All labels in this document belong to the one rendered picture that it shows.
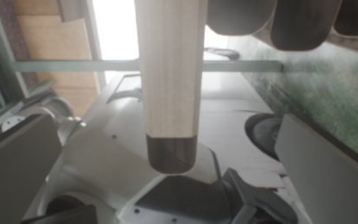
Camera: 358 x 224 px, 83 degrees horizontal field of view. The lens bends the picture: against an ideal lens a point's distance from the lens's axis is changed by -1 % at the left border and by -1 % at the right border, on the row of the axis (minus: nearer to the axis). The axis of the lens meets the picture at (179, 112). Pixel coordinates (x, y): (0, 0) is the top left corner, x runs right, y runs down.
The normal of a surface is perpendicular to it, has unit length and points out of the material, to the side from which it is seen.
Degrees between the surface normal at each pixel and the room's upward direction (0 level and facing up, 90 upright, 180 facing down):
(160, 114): 90
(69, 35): 90
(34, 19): 90
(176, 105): 90
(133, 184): 102
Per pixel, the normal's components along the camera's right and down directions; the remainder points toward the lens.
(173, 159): 0.01, -0.87
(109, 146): 0.22, -0.36
